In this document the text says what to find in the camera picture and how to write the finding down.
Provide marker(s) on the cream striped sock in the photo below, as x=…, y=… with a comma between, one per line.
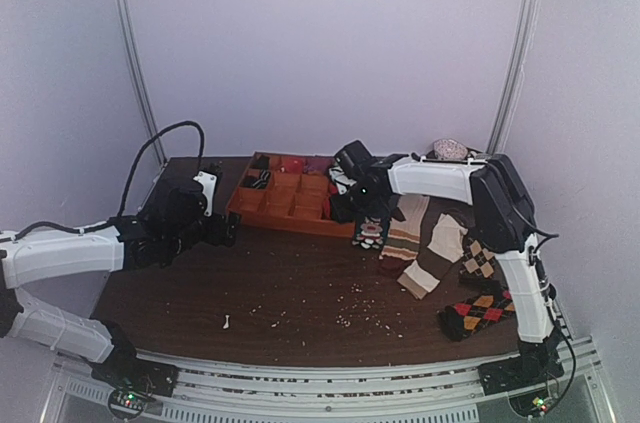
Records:
x=402, y=244

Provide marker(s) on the aluminium table rail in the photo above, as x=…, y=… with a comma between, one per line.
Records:
x=212, y=391

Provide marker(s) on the brown argyle sock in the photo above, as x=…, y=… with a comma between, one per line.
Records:
x=478, y=264

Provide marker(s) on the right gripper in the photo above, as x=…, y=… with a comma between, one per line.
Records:
x=368, y=213

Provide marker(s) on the black white sock in tray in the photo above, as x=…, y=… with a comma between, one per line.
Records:
x=257, y=181

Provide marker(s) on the wooden divided organizer tray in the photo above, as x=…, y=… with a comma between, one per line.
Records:
x=293, y=199

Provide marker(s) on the black red argyle sock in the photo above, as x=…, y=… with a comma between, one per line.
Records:
x=466, y=318

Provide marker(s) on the aluminium post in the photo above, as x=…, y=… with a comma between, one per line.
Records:
x=514, y=78
x=135, y=68

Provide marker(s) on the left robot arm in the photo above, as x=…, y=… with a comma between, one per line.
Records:
x=179, y=215

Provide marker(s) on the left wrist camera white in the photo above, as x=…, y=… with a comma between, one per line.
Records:
x=208, y=181

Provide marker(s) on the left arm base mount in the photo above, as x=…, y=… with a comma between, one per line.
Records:
x=136, y=385

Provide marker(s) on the white brown sock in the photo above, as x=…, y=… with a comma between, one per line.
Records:
x=434, y=260

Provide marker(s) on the left aluminium post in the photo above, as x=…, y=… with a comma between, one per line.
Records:
x=135, y=68

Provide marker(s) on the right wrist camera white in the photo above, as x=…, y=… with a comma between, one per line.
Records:
x=339, y=179

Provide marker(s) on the patterned white bowl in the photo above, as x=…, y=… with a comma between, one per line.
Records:
x=450, y=149

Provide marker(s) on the green reindeer sock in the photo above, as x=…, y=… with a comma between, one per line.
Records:
x=370, y=232

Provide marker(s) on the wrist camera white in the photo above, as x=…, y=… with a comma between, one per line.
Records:
x=208, y=181
x=339, y=179

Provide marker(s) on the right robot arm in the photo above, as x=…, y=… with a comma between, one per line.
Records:
x=427, y=213

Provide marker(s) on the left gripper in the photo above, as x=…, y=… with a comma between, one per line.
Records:
x=216, y=236

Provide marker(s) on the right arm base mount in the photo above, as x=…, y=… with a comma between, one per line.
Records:
x=532, y=384

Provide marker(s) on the right aluminium post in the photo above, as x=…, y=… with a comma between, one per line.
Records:
x=514, y=78

